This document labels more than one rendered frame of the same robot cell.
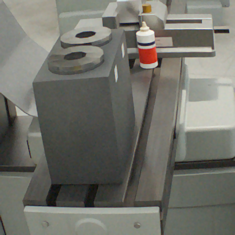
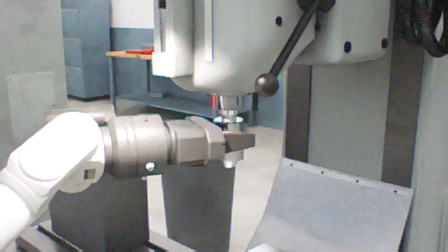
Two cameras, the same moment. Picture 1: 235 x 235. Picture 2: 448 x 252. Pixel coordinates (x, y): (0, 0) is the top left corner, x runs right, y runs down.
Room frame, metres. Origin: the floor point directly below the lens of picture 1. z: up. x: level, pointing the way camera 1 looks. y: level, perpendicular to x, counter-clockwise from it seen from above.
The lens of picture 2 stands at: (1.73, -0.66, 1.42)
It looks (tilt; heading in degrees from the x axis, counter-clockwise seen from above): 14 degrees down; 121
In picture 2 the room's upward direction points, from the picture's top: straight up
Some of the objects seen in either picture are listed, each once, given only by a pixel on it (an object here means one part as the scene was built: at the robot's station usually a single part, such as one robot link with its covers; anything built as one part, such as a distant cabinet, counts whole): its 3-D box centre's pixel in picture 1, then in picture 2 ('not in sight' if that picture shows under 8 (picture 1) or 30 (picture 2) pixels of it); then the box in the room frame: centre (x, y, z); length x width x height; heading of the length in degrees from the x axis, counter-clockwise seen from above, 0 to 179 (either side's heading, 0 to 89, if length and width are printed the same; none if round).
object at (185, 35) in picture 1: (144, 27); not in sight; (1.45, -0.10, 0.98); 0.35 x 0.15 x 0.11; 78
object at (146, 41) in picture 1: (146, 43); not in sight; (1.33, -0.09, 0.98); 0.04 x 0.04 x 0.11
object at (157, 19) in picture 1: (153, 14); not in sight; (1.44, -0.12, 1.01); 0.12 x 0.06 x 0.04; 168
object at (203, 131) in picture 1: (137, 114); not in sight; (1.37, -0.05, 0.78); 0.50 x 0.35 x 0.12; 79
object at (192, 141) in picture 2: not in sight; (171, 144); (1.32, -0.13, 1.23); 0.13 x 0.12 x 0.10; 144
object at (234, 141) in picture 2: not in sight; (236, 142); (1.40, -0.07, 1.23); 0.06 x 0.02 x 0.03; 54
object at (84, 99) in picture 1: (87, 99); (96, 193); (0.97, 0.04, 1.02); 0.22 x 0.12 x 0.20; 170
